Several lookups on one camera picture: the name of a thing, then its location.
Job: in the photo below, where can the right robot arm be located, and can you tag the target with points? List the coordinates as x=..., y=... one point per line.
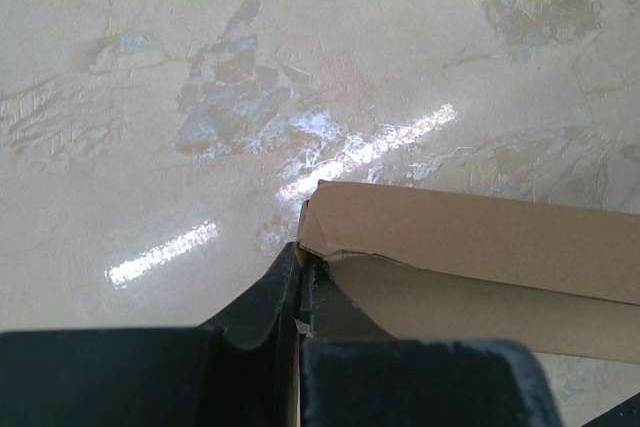
x=625, y=414

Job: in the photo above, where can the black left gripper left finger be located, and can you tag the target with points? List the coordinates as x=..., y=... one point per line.
x=236, y=369

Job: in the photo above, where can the brown cardboard box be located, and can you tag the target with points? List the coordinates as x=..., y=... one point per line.
x=431, y=264

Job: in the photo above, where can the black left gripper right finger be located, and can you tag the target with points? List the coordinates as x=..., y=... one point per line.
x=355, y=373

